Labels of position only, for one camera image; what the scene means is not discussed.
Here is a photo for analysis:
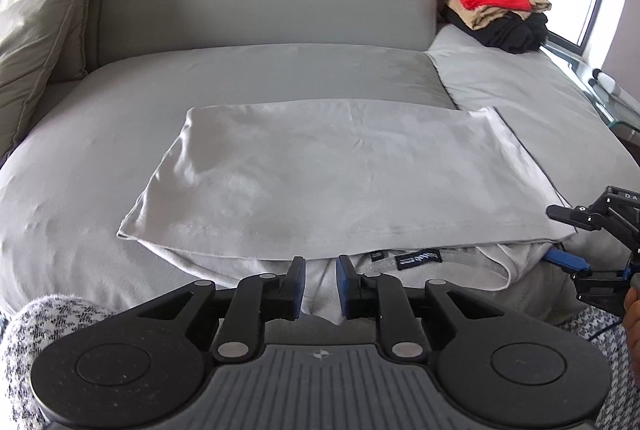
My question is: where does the light grey garment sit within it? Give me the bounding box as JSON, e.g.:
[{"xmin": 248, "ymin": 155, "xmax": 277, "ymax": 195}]
[{"xmin": 118, "ymin": 99, "xmax": 574, "ymax": 323}]

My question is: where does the person right hand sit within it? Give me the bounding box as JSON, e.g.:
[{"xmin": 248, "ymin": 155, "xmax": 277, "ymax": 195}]
[{"xmin": 623, "ymin": 288, "xmax": 640, "ymax": 387}]

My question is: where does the glass side table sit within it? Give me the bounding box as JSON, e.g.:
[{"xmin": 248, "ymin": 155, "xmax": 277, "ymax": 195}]
[{"xmin": 560, "ymin": 59, "xmax": 639, "ymax": 144}]

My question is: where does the black folded garment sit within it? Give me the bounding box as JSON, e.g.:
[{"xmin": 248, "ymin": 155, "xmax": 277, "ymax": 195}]
[{"xmin": 440, "ymin": 7, "xmax": 548, "ymax": 54}]

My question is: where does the tan folded garment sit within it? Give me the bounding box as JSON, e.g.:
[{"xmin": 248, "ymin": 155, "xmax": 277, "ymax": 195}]
[{"xmin": 445, "ymin": 0, "xmax": 552, "ymax": 30}]

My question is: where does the blue white patterned rug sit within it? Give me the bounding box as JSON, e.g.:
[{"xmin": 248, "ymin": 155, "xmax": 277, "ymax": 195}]
[{"xmin": 1, "ymin": 294, "xmax": 114, "ymax": 429}]

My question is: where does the grey sofa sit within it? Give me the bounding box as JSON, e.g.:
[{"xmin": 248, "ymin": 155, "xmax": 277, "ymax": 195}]
[{"xmin": 0, "ymin": 0, "xmax": 640, "ymax": 330}]

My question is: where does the front olive cushion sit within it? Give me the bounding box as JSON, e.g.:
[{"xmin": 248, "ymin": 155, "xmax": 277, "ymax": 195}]
[{"xmin": 1, "ymin": 0, "xmax": 78, "ymax": 161}]

